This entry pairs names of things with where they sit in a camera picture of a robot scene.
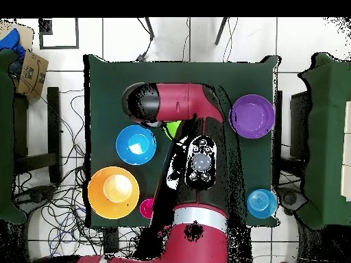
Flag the large green plastic bowl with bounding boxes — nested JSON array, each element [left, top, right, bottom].
[[163, 120, 183, 140]]

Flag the purple plastic bowl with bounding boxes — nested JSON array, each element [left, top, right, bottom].
[[228, 94, 276, 140]]

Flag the small blue plastic bowl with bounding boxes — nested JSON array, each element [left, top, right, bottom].
[[247, 188, 278, 219]]

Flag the large blue plastic bowl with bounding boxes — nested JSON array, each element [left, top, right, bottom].
[[115, 125, 158, 166]]

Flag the pink plastic cup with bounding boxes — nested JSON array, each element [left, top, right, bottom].
[[138, 197, 155, 220]]

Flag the dark green tablecloth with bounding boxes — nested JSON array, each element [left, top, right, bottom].
[[83, 53, 282, 229]]

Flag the yellow plastic bowl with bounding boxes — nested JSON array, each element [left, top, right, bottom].
[[87, 166, 141, 221]]

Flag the black power strip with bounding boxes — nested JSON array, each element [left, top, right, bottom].
[[102, 227, 121, 255]]

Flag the black bench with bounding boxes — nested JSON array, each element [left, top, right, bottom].
[[13, 86, 63, 184]]

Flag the grey base with black knob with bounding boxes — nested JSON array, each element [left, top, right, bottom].
[[16, 184, 58, 205]]

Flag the green cloth on side table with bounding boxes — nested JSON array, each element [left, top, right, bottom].
[[298, 52, 351, 230], [0, 49, 27, 225]]

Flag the cardboard box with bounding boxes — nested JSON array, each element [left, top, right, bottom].
[[0, 21, 49, 99]]

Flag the blue cloth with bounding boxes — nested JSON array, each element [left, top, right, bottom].
[[0, 27, 26, 60]]

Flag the tangled floor cables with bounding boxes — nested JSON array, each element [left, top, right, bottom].
[[12, 90, 143, 261]]

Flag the black square frame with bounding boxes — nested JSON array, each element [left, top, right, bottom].
[[38, 18, 80, 51]]

